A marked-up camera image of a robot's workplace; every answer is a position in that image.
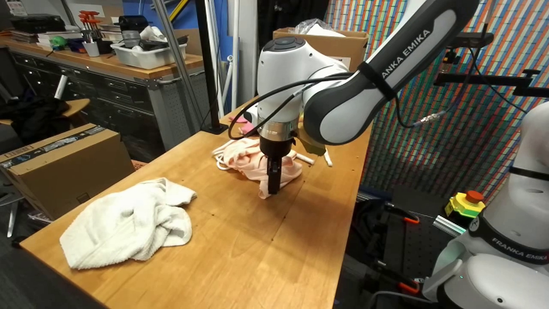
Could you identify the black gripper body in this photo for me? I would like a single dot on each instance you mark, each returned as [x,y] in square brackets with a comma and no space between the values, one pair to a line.
[278,146]

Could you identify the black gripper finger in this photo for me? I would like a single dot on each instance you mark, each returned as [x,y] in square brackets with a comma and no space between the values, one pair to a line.
[275,173]

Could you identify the peach printed cloth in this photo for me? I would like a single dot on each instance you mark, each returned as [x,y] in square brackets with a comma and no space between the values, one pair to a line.
[242,163]

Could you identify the white towel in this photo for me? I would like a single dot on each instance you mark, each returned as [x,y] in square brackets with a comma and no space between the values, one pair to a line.
[126,223]

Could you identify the black pole stand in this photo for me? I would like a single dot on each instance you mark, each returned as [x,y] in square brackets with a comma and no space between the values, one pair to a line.
[208,69]

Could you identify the cardboard box with white labels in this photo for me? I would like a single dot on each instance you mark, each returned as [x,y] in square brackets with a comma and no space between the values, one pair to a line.
[337,48]

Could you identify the clear plastic bag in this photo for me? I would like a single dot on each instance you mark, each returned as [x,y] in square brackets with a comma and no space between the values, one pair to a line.
[318,27]

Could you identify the grey metal pole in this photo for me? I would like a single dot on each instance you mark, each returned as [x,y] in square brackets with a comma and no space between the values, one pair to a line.
[177,62]

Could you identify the orange black clamp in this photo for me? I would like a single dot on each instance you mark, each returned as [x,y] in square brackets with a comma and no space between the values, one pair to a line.
[410,218]
[409,287]

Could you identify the white plastic bin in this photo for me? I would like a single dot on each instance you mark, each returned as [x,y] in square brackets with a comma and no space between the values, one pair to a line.
[146,57]

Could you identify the multicolour patterned backdrop panel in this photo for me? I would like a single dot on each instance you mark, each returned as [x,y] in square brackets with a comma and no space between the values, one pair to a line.
[446,148]

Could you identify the white crumpled cloth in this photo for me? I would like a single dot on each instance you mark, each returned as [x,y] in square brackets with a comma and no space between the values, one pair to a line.
[151,34]

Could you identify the aluminium profile piece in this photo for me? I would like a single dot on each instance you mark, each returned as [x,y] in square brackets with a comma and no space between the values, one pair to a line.
[448,225]

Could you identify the wooden top workbench with drawers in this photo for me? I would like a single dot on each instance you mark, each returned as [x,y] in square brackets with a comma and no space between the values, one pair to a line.
[103,94]

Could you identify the black bulky item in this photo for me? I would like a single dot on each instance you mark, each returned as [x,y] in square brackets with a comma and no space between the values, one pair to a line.
[134,24]

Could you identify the yellow red emergency stop button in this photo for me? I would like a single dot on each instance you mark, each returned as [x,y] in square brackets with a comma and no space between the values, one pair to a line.
[464,204]

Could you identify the wooden stool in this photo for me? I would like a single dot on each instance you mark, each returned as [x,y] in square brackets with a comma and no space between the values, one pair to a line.
[77,106]

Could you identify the white cup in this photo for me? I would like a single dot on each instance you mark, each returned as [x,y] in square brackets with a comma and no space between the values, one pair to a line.
[91,48]

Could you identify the cardboard box with black tape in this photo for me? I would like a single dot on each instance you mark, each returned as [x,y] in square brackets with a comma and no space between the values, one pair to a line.
[62,172]

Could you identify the orange tool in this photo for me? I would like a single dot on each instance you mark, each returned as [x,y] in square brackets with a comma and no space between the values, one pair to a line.
[89,19]

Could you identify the black bag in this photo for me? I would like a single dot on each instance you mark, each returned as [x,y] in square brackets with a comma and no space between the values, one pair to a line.
[36,120]

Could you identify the green small item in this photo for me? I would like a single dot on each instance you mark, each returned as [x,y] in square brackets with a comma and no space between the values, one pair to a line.
[59,41]

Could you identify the black flat device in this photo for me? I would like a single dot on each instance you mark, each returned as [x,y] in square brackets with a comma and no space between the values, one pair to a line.
[36,24]

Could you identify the white frame pole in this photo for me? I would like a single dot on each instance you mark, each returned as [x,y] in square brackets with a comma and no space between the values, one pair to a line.
[234,57]

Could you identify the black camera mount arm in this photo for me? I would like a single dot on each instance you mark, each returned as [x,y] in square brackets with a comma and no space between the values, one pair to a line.
[481,79]

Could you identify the black stereo camera bar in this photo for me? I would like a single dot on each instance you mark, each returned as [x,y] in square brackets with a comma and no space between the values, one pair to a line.
[477,39]

